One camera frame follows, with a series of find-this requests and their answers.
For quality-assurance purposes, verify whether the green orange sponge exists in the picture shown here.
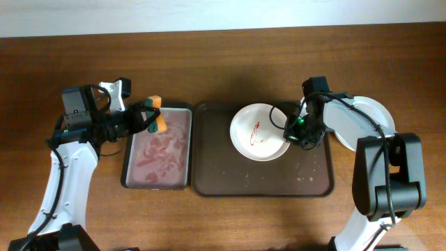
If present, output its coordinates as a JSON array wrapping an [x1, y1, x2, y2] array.
[[144, 96, 167, 134]]

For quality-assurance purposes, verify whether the pale green plate front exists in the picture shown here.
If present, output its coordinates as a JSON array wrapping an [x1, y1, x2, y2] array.
[[229, 103, 290, 162]]

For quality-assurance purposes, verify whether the white plate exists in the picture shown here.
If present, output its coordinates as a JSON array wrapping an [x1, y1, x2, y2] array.
[[351, 96, 396, 137]]

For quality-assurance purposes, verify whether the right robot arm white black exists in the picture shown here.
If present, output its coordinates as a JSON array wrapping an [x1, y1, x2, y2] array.
[[283, 77, 427, 250]]

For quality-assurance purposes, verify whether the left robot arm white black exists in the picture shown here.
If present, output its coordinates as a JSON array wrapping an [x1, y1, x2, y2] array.
[[8, 85, 160, 250]]

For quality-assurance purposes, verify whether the small tray with pink water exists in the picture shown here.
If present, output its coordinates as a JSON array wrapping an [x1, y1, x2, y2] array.
[[121, 102, 193, 190]]

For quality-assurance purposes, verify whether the large brown serving tray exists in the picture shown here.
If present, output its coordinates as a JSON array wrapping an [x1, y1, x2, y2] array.
[[191, 102, 335, 197]]

